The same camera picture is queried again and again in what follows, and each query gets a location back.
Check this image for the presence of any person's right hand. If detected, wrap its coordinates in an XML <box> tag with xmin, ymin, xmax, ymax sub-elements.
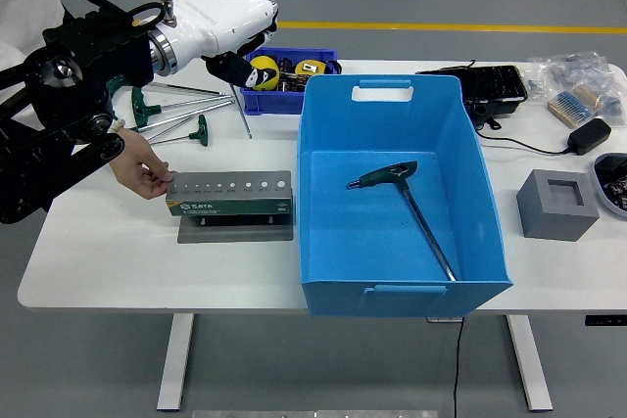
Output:
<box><xmin>110</xmin><ymin>127</ymin><xmax>176</xmax><ymax>202</ymax></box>

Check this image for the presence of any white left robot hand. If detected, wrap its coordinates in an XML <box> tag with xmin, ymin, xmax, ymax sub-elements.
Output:
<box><xmin>166</xmin><ymin>0</ymin><xmax>281</xmax><ymax>93</ymax></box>

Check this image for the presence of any small green T-handle hex wrench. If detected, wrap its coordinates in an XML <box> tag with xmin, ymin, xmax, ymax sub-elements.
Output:
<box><xmin>228</xmin><ymin>83</ymin><xmax>254</xmax><ymax>140</ymax></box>
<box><xmin>149</xmin><ymin>114</ymin><xmax>210</xmax><ymax>148</ymax></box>

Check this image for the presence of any metal hex wrench stand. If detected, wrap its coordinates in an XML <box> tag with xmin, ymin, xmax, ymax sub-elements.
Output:
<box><xmin>165</xmin><ymin>170</ymin><xmax>295</xmax><ymax>245</ymax></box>

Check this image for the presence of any large green T-handle hex wrench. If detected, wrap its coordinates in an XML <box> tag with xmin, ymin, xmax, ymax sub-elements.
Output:
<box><xmin>346</xmin><ymin>160</ymin><xmax>458</xmax><ymax>283</ymax></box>

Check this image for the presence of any large blue plastic box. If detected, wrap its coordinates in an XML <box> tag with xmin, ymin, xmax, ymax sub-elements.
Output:
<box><xmin>296</xmin><ymin>72</ymin><xmax>514</xmax><ymax>317</ymax></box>

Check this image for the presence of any person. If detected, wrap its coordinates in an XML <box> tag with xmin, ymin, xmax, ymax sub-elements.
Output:
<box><xmin>0</xmin><ymin>0</ymin><xmax>176</xmax><ymax>202</ymax></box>

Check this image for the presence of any yellow ball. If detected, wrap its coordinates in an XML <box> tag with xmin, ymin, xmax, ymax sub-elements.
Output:
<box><xmin>250</xmin><ymin>55</ymin><xmax>280</xmax><ymax>92</ymax></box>

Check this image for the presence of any dark metal hardware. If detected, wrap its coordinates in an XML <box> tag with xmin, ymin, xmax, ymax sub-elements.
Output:
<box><xmin>277</xmin><ymin>58</ymin><xmax>311</xmax><ymax>94</ymax></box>

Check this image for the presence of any yellow tape measure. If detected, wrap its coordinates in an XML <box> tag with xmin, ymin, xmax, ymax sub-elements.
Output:
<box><xmin>295</xmin><ymin>59</ymin><xmax>328</xmax><ymax>77</ymax></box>

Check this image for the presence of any small blue parts bin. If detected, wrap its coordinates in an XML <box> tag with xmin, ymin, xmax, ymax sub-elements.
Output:
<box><xmin>239</xmin><ymin>46</ymin><xmax>339</xmax><ymax>116</ymax></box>

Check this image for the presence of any white table leg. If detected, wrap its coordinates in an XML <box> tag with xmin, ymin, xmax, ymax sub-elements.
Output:
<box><xmin>156</xmin><ymin>312</ymin><xmax>196</xmax><ymax>413</ymax></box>
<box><xmin>506</xmin><ymin>313</ymin><xmax>554</xmax><ymax>413</ymax></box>

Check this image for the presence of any yellow floor tape line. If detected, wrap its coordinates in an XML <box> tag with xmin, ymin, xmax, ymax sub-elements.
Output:
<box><xmin>276</xmin><ymin>20</ymin><xmax>627</xmax><ymax>35</ymax></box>

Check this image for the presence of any black plastic tray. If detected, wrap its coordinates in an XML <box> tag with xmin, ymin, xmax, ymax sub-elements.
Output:
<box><xmin>415</xmin><ymin>63</ymin><xmax>529</xmax><ymax>118</ymax></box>

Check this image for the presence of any clear plastic parts bag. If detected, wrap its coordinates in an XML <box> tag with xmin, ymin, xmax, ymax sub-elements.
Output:
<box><xmin>595</xmin><ymin>72</ymin><xmax>627</xmax><ymax>128</ymax></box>
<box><xmin>527</xmin><ymin>50</ymin><xmax>616</xmax><ymax>91</ymax></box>

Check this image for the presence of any tan resistor strip bundle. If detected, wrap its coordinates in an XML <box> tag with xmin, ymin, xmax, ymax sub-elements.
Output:
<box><xmin>547</xmin><ymin>84</ymin><xmax>604</xmax><ymax>128</ymax></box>

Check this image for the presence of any black power adapter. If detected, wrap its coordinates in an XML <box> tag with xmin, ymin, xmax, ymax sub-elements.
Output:
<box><xmin>567</xmin><ymin>117</ymin><xmax>612</xmax><ymax>156</ymax></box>

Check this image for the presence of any grey block with square recess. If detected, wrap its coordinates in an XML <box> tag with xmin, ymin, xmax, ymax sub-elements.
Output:
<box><xmin>515</xmin><ymin>168</ymin><xmax>601</xmax><ymax>242</ymax></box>

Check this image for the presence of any grey bowl with parts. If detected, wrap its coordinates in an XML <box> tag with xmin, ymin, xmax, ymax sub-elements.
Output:
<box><xmin>591</xmin><ymin>153</ymin><xmax>627</xmax><ymax>219</ymax></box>

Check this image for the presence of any black table control panel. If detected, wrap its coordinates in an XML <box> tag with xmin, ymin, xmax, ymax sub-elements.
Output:
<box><xmin>584</xmin><ymin>314</ymin><xmax>627</xmax><ymax>327</ymax></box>

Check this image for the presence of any black adapter cable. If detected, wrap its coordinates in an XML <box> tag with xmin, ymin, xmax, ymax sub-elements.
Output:
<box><xmin>475</xmin><ymin>129</ymin><xmax>572</xmax><ymax>155</ymax></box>

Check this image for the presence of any black floor cable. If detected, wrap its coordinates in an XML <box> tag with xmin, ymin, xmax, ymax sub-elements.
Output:
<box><xmin>453</xmin><ymin>315</ymin><xmax>465</xmax><ymax>418</ymax></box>

